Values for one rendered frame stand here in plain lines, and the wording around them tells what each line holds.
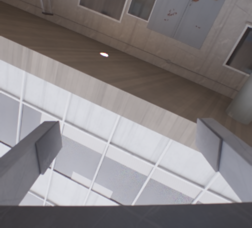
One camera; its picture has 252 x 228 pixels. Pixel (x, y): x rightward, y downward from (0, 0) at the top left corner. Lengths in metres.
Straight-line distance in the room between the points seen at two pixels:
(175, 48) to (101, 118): 3.64
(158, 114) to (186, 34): 3.67
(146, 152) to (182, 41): 3.85
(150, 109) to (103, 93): 0.97
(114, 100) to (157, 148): 1.57
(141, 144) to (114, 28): 4.27
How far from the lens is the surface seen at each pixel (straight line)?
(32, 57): 4.25
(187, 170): 4.64
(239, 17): 6.80
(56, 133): 0.16
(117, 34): 6.85
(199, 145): 0.17
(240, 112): 4.98
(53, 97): 4.71
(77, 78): 3.73
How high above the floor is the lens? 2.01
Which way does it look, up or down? 25 degrees up
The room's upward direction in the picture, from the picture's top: 158 degrees counter-clockwise
